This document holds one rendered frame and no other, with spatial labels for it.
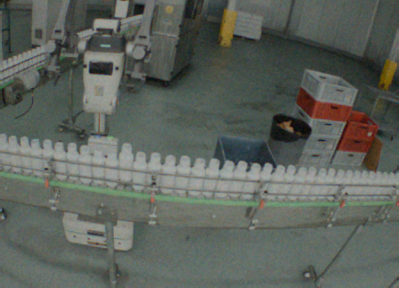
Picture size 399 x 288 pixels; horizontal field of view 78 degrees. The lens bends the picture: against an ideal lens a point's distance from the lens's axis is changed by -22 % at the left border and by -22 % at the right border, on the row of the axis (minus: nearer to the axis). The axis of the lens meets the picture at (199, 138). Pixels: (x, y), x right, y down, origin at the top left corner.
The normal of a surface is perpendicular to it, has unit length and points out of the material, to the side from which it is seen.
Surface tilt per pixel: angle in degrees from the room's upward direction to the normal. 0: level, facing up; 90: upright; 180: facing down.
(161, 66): 88
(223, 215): 90
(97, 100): 90
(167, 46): 90
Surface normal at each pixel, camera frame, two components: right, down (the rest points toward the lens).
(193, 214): 0.09, 0.52
